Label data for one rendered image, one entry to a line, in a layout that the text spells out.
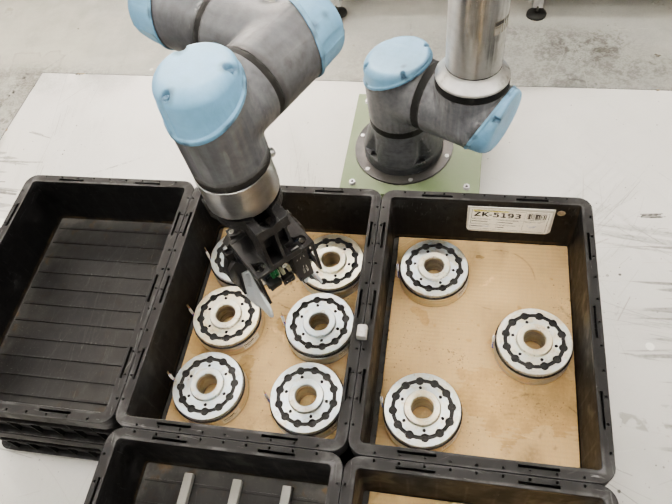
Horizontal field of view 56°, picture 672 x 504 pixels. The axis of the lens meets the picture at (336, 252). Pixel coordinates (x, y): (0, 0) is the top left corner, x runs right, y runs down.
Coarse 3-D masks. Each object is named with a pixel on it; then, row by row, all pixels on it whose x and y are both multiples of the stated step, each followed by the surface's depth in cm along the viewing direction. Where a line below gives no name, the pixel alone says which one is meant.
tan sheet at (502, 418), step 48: (480, 288) 95; (528, 288) 94; (432, 336) 91; (480, 336) 90; (384, 384) 88; (480, 384) 86; (384, 432) 84; (480, 432) 83; (528, 432) 82; (576, 432) 81
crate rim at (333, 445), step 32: (288, 192) 97; (320, 192) 96; (352, 192) 95; (192, 224) 96; (160, 288) 90; (352, 352) 80; (128, 384) 82; (352, 384) 78; (128, 416) 79; (320, 448) 74
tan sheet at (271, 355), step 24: (360, 240) 102; (336, 264) 100; (216, 288) 100; (288, 288) 99; (264, 312) 97; (288, 312) 96; (192, 336) 96; (264, 336) 95; (240, 360) 93; (264, 360) 92; (288, 360) 92; (216, 384) 91; (264, 384) 90; (264, 408) 88
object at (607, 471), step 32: (416, 192) 94; (448, 192) 93; (384, 224) 93; (384, 256) 89; (352, 416) 76; (608, 416) 72; (352, 448) 74; (384, 448) 73; (608, 448) 70; (576, 480) 69; (608, 480) 68
